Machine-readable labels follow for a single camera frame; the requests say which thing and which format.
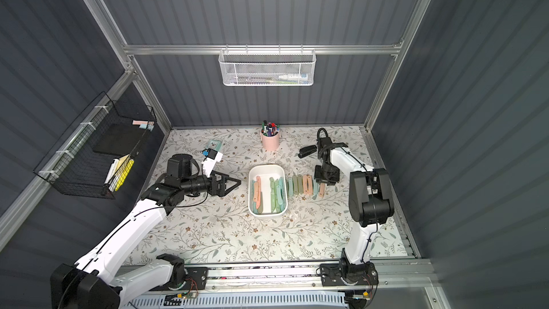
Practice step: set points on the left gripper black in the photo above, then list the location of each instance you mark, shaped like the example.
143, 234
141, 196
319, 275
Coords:
219, 184

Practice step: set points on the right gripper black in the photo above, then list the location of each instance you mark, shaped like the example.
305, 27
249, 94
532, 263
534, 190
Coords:
326, 174

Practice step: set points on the pink folding fruit knife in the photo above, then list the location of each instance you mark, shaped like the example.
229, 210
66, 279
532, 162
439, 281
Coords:
306, 187

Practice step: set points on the olive folding fruit knife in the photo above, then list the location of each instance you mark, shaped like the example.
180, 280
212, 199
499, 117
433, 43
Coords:
300, 186

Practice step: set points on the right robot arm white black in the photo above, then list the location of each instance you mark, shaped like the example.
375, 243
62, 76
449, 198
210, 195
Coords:
370, 202

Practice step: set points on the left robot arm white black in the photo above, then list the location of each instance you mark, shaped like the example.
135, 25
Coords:
92, 281

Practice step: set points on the open pink celvinc knife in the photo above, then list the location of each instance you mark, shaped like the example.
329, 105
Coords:
257, 193

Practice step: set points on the white storage box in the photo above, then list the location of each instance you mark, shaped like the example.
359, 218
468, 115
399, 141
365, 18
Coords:
265, 172

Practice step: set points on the green folding knife in box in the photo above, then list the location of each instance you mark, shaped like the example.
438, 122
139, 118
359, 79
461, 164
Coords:
273, 197

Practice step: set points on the teal folding knife in box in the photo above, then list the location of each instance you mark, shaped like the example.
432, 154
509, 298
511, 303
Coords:
280, 194

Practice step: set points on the black stapler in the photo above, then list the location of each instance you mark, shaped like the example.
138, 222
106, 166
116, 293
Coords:
306, 151

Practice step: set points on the teal alarm clock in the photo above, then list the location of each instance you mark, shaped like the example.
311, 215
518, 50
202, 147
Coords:
214, 145

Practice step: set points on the floral table mat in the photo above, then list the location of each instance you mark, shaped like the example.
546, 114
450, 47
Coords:
222, 230

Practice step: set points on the pink pen holder cup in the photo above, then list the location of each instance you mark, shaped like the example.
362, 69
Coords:
270, 142

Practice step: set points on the pens in pink cup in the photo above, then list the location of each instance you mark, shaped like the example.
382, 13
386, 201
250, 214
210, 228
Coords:
269, 129

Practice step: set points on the white tube in basket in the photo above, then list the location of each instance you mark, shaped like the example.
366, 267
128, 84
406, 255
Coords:
297, 79

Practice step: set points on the yellow notepad in basket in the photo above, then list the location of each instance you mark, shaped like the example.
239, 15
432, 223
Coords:
119, 169

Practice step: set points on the black notebook in basket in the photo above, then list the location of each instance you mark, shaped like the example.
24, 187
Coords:
120, 140

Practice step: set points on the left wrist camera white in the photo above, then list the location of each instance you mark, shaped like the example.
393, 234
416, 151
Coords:
211, 157

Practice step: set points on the white wire wall basket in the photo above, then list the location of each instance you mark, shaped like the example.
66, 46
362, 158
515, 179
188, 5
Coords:
262, 70

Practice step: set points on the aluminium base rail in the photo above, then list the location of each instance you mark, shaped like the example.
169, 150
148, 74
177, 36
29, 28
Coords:
317, 275

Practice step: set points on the black wire side basket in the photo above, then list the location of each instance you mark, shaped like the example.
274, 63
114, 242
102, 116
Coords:
97, 158

